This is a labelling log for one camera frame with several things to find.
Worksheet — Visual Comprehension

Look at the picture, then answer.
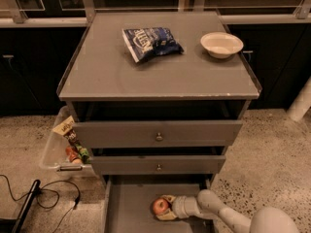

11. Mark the blue chip bag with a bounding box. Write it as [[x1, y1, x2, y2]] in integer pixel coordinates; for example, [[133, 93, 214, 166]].
[[122, 27, 184, 63]]

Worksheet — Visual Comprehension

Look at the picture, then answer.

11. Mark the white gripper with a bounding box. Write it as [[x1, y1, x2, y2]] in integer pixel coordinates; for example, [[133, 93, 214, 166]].
[[155, 194, 199, 221]]

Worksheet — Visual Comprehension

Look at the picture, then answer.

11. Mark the black cable on floor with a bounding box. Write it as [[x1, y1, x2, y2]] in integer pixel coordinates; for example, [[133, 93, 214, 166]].
[[0, 174, 82, 233]]

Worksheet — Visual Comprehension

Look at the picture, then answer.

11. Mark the red apple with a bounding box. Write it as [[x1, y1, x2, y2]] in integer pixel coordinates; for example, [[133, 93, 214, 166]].
[[153, 197, 169, 216]]

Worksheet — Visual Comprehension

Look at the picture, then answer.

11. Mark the top grey drawer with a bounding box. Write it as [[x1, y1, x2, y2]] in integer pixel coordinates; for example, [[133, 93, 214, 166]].
[[74, 120, 242, 149]]

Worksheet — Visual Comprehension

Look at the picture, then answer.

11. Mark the bottom grey drawer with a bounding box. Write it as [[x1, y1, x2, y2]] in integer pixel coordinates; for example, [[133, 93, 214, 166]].
[[103, 175, 218, 233]]

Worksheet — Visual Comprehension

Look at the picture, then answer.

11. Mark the clear plastic bin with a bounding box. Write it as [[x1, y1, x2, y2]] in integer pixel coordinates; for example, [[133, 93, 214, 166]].
[[40, 106, 95, 178]]

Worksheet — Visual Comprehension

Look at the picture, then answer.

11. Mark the white bowl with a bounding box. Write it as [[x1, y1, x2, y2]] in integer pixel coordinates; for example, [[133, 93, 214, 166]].
[[200, 32, 244, 59]]

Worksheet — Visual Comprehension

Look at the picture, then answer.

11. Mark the middle grey drawer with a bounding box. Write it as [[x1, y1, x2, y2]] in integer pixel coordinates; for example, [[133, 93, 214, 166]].
[[91, 155, 225, 175]]

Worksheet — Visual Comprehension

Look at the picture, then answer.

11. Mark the black device on floor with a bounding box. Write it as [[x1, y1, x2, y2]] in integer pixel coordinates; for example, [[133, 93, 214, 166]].
[[0, 180, 41, 233]]

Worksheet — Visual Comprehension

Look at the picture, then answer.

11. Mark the snack packet in bin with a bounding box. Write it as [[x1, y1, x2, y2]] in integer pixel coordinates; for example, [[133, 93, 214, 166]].
[[52, 116, 89, 164]]

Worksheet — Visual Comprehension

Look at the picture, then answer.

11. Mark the grey drawer cabinet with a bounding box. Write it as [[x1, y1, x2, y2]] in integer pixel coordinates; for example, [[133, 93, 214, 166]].
[[55, 11, 262, 233]]

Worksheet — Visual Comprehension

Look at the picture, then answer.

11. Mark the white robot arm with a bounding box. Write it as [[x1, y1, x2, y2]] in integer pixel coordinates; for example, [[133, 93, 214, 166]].
[[158, 83, 311, 233]]

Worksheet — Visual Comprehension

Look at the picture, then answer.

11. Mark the grey drawer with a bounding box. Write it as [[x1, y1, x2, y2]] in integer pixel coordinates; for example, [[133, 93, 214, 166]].
[[103, 175, 218, 233], [91, 155, 225, 175], [74, 120, 242, 149]]

